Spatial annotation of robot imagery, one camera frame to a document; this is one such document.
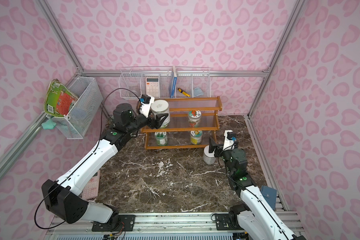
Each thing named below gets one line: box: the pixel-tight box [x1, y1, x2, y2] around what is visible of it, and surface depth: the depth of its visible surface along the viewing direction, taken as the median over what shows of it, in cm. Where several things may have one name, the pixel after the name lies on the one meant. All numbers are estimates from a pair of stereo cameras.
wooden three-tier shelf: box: [140, 96, 223, 150], surface depth 100 cm
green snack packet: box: [44, 78, 79, 117], surface depth 73 cm
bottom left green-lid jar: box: [154, 131, 168, 146], surface depth 99 cm
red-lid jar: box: [188, 110, 202, 128], surface depth 91 cm
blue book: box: [169, 66, 178, 98], surface depth 88 cm
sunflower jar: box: [190, 130, 203, 145], surface depth 99 cm
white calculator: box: [145, 77, 160, 98], surface depth 96 cm
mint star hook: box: [41, 118, 57, 130], surface depth 64 cm
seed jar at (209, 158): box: [203, 145, 217, 165], surface depth 92 cm
